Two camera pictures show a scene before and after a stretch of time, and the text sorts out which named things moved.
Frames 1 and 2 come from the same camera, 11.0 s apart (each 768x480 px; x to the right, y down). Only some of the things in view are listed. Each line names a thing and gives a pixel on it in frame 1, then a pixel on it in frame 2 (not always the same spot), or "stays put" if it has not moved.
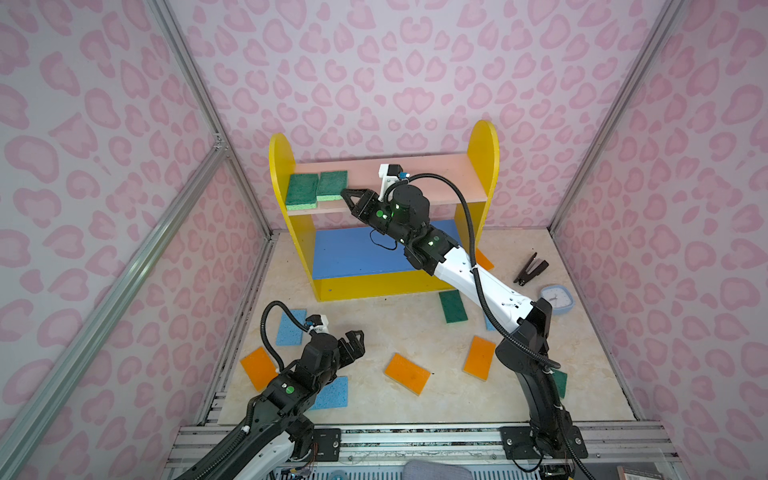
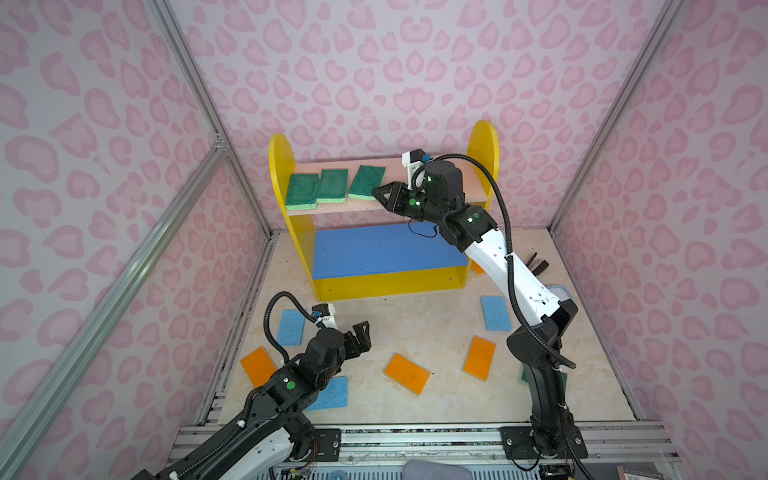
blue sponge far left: (291, 332) stays put
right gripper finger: (358, 198) to (392, 195)
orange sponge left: (259, 367) stays put
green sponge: (453, 307) to (365, 180)
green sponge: (331, 185) stays put
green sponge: (302, 191) stays put
